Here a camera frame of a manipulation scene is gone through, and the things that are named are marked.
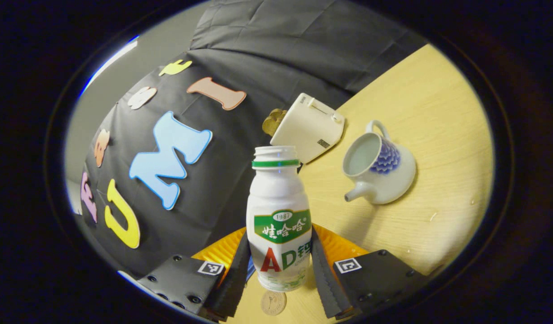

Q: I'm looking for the black backdrop cloth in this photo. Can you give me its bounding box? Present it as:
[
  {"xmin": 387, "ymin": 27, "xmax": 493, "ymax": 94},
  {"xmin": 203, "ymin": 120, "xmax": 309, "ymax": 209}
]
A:
[{"xmin": 76, "ymin": 0, "xmax": 427, "ymax": 277}]

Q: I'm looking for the white toaster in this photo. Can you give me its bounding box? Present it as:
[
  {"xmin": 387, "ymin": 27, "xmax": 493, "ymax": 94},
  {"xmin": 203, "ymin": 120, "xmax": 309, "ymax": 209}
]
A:
[{"xmin": 270, "ymin": 93, "xmax": 346, "ymax": 164}]

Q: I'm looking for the white blue patterned teacup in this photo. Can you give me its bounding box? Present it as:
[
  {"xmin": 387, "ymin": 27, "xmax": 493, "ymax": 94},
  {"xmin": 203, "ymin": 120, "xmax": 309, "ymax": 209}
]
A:
[{"xmin": 342, "ymin": 120, "xmax": 417, "ymax": 205}]

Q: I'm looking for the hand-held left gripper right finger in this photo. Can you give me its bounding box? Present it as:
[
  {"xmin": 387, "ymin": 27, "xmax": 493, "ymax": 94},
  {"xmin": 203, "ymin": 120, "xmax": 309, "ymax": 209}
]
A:
[{"xmin": 310, "ymin": 223, "xmax": 429, "ymax": 319}]

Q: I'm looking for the round wooden coaster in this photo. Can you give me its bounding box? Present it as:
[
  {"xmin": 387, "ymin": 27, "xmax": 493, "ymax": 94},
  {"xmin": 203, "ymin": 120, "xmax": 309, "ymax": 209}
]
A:
[{"xmin": 261, "ymin": 290, "xmax": 287, "ymax": 316}]

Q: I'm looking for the white water bottle green label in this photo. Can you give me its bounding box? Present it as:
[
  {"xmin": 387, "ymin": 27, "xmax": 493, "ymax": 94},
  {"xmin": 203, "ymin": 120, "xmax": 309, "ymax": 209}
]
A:
[{"xmin": 246, "ymin": 145, "xmax": 313, "ymax": 292}]

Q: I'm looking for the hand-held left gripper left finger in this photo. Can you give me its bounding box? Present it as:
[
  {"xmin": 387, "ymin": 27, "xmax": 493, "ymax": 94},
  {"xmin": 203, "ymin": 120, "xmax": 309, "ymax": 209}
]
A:
[{"xmin": 137, "ymin": 226, "xmax": 252, "ymax": 321}]

